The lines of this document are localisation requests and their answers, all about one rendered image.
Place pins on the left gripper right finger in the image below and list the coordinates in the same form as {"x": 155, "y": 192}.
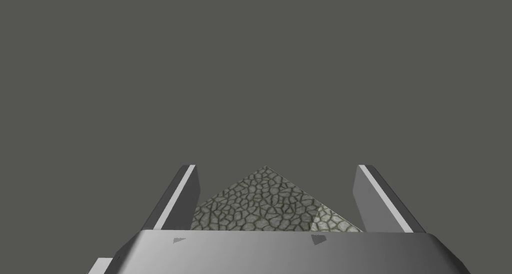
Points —
{"x": 376, "y": 204}

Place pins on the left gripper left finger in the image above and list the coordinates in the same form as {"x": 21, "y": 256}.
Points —
{"x": 180, "y": 204}

